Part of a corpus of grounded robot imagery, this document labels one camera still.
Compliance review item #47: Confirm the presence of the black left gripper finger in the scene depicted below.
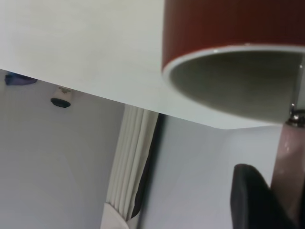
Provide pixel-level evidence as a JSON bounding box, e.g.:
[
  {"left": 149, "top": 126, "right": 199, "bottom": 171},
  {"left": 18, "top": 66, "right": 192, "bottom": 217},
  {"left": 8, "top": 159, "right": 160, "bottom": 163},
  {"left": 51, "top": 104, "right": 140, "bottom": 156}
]
[{"left": 230, "top": 163, "right": 298, "bottom": 229}]

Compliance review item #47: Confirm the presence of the pink handled metal spoon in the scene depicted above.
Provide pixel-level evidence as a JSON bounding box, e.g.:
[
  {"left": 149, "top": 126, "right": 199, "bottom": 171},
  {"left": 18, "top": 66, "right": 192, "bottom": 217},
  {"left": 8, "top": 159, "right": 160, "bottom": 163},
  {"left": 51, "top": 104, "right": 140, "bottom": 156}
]
[{"left": 271, "top": 62, "right": 305, "bottom": 229}]

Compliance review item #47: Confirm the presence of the red ceramic mug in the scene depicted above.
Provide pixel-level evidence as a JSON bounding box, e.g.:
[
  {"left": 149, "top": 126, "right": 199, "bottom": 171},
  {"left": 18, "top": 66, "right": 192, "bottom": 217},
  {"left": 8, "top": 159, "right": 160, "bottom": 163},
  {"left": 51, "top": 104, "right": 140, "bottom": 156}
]
[{"left": 161, "top": 0, "right": 305, "bottom": 125}]

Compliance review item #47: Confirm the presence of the white pleated curtain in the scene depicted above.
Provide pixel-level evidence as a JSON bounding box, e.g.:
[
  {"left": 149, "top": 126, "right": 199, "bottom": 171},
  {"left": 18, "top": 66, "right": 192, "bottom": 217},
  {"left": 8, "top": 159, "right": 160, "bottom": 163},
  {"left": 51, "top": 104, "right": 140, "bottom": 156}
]
[{"left": 100, "top": 104, "right": 160, "bottom": 229}]

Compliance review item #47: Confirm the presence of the white round device black base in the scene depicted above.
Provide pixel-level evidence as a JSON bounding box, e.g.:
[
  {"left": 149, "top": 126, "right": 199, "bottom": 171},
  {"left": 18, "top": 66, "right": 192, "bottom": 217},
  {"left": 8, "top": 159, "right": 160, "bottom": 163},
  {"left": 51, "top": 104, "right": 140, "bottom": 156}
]
[{"left": 50, "top": 86, "right": 73, "bottom": 109}]

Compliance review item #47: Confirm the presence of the blue purple cloth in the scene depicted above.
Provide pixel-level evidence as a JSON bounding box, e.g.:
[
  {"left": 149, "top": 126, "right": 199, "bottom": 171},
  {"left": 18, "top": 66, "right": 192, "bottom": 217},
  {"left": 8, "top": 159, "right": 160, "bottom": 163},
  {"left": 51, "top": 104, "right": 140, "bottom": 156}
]
[{"left": 4, "top": 73, "right": 38, "bottom": 87}]

